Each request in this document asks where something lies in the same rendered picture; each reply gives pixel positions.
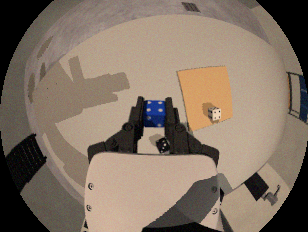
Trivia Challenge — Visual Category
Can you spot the tan square mat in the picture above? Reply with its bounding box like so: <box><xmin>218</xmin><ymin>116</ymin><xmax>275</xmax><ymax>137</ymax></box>
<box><xmin>177</xmin><ymin>66</ymin><xmax>233</xmax><ymax>132</ymax></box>

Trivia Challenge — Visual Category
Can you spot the blue die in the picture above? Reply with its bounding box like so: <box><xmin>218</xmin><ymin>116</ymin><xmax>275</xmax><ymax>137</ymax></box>
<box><xmin>143</xmin><ymin>100</ymin><xmax>166</xmax><ymax>128</ymax></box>

